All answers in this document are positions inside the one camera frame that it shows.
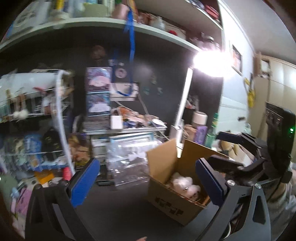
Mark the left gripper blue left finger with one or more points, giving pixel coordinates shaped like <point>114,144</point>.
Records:
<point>82,181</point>

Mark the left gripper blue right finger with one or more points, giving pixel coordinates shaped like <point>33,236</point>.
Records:
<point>212,181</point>

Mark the white plush toy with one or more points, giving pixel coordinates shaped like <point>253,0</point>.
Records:
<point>184,186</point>

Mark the red pink bottle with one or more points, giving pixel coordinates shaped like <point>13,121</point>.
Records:
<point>66,174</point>

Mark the portrait picture book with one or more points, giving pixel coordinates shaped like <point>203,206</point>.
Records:
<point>79,148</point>

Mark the brown cardboard box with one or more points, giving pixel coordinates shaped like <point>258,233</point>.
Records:
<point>164,161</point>

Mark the orange small box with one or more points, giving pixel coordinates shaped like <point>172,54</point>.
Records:
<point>44,176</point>

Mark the clear zip plastic bag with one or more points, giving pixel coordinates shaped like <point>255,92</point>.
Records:
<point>127,161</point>

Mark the blue snack package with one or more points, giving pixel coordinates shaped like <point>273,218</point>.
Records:
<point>33,147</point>

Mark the pink book box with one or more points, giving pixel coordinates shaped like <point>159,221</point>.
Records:
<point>19,206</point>

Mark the yellow hanging bag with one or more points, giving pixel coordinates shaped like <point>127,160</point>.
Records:
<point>250,90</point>

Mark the beige wardrobe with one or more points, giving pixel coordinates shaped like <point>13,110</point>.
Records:
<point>274,82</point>

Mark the stacked plush toy boxes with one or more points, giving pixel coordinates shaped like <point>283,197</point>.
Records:
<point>97,87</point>

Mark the white desk lamp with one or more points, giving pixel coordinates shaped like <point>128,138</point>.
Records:
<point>203,85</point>

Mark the white wire shelf rack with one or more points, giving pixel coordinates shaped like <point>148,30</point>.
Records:
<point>40,102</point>

